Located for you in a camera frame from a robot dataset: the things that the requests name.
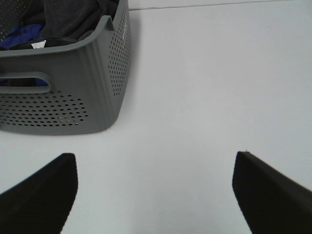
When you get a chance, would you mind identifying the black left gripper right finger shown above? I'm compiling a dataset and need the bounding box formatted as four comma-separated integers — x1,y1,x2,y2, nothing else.
232,152,312,234

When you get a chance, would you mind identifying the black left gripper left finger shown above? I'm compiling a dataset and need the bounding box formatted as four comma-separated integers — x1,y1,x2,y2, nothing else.
0,153,78,234

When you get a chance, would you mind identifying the dark grey towel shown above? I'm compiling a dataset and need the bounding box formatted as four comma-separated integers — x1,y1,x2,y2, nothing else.
10,0,119,49

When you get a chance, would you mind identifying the blue towel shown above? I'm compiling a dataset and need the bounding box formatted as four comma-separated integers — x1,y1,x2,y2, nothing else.
0,23,48,87

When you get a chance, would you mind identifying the grey perforated laundry basket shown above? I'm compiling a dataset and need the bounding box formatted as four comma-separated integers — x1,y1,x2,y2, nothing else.
0,0,131,135

